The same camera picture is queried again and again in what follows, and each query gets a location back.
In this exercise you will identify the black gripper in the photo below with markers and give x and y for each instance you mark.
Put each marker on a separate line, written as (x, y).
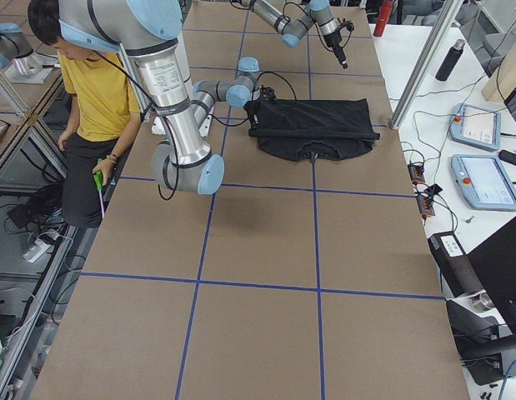
(253, 113)
(333, 39)

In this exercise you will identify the black graphic t-shirt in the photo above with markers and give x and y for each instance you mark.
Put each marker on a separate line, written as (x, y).
(296, 130)

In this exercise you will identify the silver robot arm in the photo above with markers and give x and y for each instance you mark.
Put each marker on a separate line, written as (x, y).
(294, 21)
(147, 31)

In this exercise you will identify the red bottle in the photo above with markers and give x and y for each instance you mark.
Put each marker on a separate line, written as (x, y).
(385, 12)

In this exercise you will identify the black bottle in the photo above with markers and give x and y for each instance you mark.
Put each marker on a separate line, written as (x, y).
(450, 61)

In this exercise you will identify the far blue teach pendant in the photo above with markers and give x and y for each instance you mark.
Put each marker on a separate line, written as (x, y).
(476, 126)

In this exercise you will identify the blue teach pendant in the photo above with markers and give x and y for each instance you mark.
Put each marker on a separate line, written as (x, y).
(483, 182)
(476, 126)

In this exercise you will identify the person in yellow shirt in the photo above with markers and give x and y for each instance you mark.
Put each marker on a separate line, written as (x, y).
(104, 119)

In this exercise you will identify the near blue teach pendant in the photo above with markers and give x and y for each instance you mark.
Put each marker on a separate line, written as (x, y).
(483, 182)

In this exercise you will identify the black control box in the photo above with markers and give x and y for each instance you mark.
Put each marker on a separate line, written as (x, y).
(457, 276)

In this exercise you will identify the black monitor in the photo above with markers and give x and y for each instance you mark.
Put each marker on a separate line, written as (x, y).
(494, 263)

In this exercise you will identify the white power strip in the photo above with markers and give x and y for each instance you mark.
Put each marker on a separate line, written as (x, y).
(41, 244)

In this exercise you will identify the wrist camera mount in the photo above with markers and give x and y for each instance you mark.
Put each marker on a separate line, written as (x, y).
(346, 24)

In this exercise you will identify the aluminium frame post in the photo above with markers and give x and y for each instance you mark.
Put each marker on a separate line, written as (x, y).
(447, 14)

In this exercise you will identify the green handled tool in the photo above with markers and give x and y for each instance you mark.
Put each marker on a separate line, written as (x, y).
(98, 179)

